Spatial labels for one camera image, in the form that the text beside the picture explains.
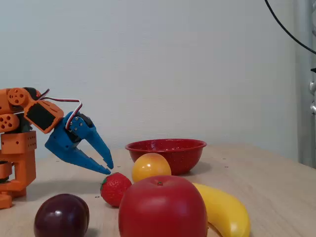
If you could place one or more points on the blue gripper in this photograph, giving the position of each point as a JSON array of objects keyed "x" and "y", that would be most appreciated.
[{"x": 59, "y": 139}]

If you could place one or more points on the yellow orange peach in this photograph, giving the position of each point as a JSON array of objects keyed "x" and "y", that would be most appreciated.
[{"x": 150, "y": 166}]

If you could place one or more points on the red apple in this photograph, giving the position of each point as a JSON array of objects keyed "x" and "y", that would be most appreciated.
[{"x": 163, "y": 209}]

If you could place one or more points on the silver clamp knob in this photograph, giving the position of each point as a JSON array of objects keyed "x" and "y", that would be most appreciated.
[
  {"x": 313, "y": 87},
  {"x": 313, "y": 107}
]

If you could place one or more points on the small black clip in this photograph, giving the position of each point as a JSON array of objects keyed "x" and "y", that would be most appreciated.
[{"x": 313, "y": 69}]

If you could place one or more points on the red speckled enamel bowl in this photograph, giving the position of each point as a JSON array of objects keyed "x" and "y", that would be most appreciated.
[{"x": 182, "y": 158}]

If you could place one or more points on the yellow banana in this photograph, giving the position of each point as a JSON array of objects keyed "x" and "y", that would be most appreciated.
[{"x": 227, "y": 212}]

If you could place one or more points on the dark purple plum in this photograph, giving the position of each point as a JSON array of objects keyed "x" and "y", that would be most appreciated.
[{"x": 61, "y": 217}]

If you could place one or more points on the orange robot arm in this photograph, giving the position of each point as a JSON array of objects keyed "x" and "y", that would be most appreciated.
[{"x": 17, "y": 148}]

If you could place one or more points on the red strawberry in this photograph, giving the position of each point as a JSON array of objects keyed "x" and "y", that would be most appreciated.
[{"x": 114, "y": 190}]

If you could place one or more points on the grey metal pole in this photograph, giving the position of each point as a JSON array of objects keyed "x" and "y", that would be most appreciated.
[{"x": 302, "y": 98}]

